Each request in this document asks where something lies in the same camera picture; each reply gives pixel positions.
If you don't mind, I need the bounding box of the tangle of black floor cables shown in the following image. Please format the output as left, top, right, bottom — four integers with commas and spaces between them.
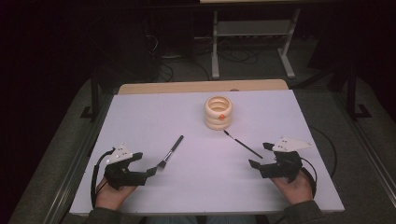
146, 34, 260, 82

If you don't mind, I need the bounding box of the white metal desk frame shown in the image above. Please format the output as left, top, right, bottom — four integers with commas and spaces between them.
210, 8, 303, 80

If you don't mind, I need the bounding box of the cream ringed brush holder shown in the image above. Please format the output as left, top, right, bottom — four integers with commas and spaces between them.
204, 95, 233, 131

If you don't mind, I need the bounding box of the person's left hand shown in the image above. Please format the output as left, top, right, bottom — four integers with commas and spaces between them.
94, 176, 138, 212

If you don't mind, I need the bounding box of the aluminium rail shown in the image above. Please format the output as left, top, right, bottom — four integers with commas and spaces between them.
331, 91, 396, 200
49, 92, 115, 224

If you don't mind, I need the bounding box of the white table board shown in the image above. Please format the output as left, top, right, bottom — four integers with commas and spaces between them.
68, 89, 346, 217

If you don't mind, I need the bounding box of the wooden table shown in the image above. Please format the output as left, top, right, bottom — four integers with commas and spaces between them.
117, 78, 290, 95

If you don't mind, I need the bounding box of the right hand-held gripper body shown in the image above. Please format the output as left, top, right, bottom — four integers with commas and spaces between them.
260, 135, 314, 184

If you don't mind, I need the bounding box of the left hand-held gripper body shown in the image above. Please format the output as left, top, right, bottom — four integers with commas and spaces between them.
104, 143, 149, 191

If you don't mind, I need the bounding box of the thin black eyeliner brush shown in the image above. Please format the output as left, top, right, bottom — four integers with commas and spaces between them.
222, 130, 264, 160

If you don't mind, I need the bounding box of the black metal stand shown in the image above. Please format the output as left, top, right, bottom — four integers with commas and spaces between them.
79, 69, 101, 123
346, 63, 373, 121

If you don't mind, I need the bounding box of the thin black cable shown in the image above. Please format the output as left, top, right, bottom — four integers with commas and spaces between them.
308, 125, 339, 179

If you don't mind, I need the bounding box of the black-handled makeup brush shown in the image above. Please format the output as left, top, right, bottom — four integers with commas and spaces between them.
156, 134, 185, 170

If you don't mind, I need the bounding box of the person's right hand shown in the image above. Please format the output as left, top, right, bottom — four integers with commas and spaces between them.
270, 169, 314, 206

